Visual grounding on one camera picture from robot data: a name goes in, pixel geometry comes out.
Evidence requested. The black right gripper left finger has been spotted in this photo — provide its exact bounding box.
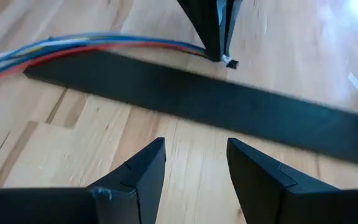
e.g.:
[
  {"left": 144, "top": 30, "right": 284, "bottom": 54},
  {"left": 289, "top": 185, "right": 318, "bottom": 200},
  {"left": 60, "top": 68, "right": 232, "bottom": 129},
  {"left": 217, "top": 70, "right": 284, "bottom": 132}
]
[{"left": 88, "top": 136, "right": 167, "bottom": 224}]

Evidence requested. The long black strip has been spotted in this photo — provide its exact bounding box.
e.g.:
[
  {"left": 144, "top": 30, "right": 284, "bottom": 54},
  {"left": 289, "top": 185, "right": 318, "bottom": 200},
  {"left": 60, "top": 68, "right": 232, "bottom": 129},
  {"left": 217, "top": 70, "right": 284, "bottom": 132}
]
[{"left": 22, "top": 49, "right": 358, "bottom": 170}]

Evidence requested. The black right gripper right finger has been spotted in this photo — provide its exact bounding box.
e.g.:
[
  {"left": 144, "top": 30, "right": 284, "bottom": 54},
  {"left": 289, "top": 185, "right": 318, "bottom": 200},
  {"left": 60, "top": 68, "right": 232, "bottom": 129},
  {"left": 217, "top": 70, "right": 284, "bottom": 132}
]
[{"left": 226, "top": 137, "right": 358, "bottom": 224}]

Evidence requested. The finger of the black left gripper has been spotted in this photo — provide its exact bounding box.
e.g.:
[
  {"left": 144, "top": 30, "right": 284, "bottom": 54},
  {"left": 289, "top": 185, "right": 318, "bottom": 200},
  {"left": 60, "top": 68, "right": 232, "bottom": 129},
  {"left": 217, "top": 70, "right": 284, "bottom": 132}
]
[
  {"left": 224, "top": 0, "right": 244, "bottom": 58},
  {"left": 177, "top": 0, "right": 227, "bottom": 62}
]

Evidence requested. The multicolour wire harness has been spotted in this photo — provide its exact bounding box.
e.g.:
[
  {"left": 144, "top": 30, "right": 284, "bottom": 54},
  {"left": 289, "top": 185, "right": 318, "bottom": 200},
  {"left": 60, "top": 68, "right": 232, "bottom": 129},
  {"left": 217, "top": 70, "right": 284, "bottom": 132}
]
[{"left": 0, "top": 32, "right": 239, "bottom": 91}]

